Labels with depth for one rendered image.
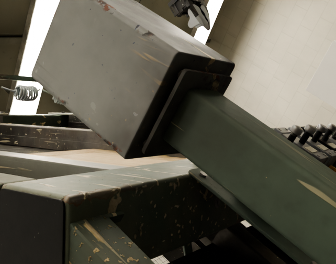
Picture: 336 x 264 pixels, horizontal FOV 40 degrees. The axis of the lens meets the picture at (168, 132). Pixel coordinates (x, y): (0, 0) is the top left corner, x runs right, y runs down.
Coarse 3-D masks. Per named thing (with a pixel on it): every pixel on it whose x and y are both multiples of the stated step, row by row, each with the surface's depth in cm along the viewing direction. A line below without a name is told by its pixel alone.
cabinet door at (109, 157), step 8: (48, 152) 124; (56, 152) 125; (64, 152) 125; (72, 152) 126; (80, 152) 127; (88, 152) 129; (96, 152) 130; (104, 152) 129; (112, 152) 129; (80, 160) 111; (88, 160) 112; (96, 160) 112; (104, 160) 113; (112, 160) 113; (120, 160) 114; (128, 160) 114; (136, 160) 115; (144, 160) 115; (152, 160) 116; (160, 160) 116; (168, 160) 117
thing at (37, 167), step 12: (0, 156) 97; (12, 156) 95; (24, 156) 95; (36, 156) 96; (0, 168) 97; (12, 168) 95; (24, 168) 93; (36, 168) 91; (48, 168) 89; (60, 168) 87; (72, 168) 85; (84, 168) 83; (96, 168) 81; (108, 168) 81
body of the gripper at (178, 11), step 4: (172, 0) 151; (176, 0) 150; (180, 0) 149; (184, 0) 147; (192, 0) 147; (196, 0) 149; (200, 0) 150; (168, 4) 152; (172, 4) 151; (176, 4) 150; (180, 4) 149; (184, 4) 148; (196, 4) 150; (200, 4) 150; (176, 8) 150; (180, 8) 150; (184, 8) 149; (188, 8) 151; (172, 12) 151; (176, 12) 150; (180, 12) 150; (184, 12) 153; (180, 16) 152; (188, 16) 156
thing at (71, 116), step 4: (64, 112) 210; (72, 116) 209; (72, 120) 209; (76, 120) 208; (80, 120) 206; (68, 124) 210; (72, 124) 209; (76, 124) 207; (80, 124) 206; (84, 124) 204; (80, 128) 206; (84, 128) 204; (88, 128) 203
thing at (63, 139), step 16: (0, 112) 175; (0, 128) 165; (16, 128) 160; (32, 128) 155; (48, 128) 151; (64, 128) 148; (16, 144) 160; (32, 144) 155; (48, 144) 151; (64, 144) 147; (80, 144) 143; (96, 144) 139
